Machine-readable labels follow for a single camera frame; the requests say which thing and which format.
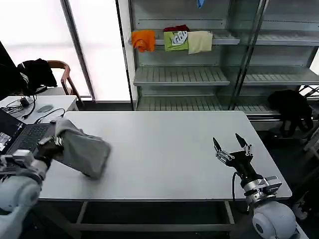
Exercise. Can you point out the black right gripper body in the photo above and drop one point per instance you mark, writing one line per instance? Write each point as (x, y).
(243, 163)

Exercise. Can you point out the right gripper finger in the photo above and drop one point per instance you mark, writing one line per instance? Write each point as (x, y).
(243, 144)
(220, 152)

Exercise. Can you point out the black computer monitor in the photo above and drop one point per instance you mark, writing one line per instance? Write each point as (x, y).
(6, 72)

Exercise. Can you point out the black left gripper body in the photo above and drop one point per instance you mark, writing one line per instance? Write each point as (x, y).
(49, 152)

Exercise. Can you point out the black jacket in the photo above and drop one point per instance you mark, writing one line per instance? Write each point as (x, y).
(37, 74)

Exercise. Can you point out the large white table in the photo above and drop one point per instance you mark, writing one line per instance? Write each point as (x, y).
(162, 149)

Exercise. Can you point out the dark grey laptop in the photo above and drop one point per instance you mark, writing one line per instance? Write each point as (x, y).
(27, 137)

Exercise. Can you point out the slanted grey window post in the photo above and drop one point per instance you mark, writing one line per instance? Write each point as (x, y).
(79, 54)

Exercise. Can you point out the black hanging garment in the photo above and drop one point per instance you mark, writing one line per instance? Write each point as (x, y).
(289, 107)

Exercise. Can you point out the grey metal shelf with clothes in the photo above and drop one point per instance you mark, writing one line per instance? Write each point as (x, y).
(179, 74)

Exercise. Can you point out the empty grey metal shelf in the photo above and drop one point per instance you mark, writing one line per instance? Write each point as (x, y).
(281, 62)

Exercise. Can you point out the small black power adapter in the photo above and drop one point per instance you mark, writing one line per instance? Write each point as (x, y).
(24, 101)

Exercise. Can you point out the small white desk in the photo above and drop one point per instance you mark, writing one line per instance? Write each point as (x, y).
(59, 102)

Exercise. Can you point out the white sheet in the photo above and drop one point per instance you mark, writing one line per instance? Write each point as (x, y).
(315, 62)

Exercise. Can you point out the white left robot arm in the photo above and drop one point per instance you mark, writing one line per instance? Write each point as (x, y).
(17, 189)

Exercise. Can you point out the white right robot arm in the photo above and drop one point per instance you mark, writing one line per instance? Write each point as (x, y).
(271, 216)

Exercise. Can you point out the grey oval computer mouse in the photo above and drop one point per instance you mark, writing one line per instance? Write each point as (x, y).
(45, 108)

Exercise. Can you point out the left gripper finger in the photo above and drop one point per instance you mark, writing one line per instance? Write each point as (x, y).
(46, 140)
(59, 141)

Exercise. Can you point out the grey printed T-shirt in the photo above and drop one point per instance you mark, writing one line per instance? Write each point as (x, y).
(84, 154)

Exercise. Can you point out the person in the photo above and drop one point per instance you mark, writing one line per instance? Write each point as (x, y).
(300, 211)

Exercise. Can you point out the brown wooden chair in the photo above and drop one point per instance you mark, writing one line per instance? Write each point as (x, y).
(67, 81)

